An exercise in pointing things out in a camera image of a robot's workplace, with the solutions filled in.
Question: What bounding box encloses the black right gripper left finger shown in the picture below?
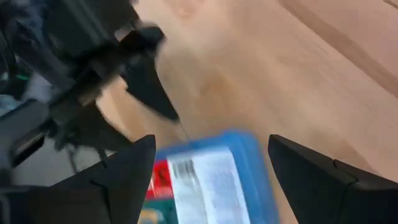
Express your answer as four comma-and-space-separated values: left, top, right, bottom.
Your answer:
0, 134, 157, 224

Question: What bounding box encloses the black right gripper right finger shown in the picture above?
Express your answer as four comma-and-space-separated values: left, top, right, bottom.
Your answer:
267, 134, 398, 224

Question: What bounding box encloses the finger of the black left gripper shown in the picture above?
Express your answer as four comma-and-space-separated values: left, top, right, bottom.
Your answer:
119, 26, 180, 123
55, 102, 135, 152

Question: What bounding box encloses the blue plastic box with label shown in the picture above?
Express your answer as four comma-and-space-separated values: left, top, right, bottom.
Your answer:
137, 129, 281, 224

